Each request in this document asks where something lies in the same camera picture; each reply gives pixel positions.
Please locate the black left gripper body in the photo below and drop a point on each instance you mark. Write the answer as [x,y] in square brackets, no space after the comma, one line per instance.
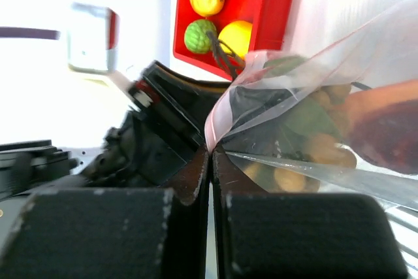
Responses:
[160,133]

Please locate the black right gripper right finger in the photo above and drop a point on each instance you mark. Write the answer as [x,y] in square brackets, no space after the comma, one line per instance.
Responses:
[298,235]

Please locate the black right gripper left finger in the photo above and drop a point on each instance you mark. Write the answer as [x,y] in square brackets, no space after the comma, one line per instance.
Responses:
[113,232]

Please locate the tan longan fruit bunch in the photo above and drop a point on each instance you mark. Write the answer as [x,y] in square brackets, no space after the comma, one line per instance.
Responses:
[284,106]

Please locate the clear zip top bag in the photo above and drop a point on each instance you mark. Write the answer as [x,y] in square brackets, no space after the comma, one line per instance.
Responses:
[385,54]

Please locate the sliced cured ham piece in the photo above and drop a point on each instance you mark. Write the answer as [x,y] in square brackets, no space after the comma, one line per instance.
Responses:
[383,126]

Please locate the green custard apple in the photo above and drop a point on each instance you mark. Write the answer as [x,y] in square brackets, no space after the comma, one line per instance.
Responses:
[195,37]

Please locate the yellow mango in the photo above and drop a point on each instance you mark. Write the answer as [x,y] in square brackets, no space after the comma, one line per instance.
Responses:
[236,35]

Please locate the red plastic tray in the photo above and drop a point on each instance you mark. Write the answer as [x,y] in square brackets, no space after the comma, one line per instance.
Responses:
[268,17]

